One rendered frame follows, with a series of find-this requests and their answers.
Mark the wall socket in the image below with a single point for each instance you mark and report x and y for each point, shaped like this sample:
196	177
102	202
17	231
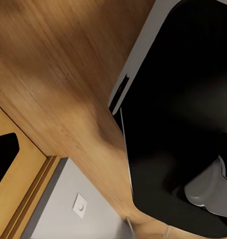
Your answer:
79	205

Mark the door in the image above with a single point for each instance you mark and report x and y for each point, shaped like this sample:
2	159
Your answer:
24	183

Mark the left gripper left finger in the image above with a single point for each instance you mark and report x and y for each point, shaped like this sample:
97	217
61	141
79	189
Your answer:
9	148

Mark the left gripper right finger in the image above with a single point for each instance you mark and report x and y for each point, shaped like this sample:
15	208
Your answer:
222	146

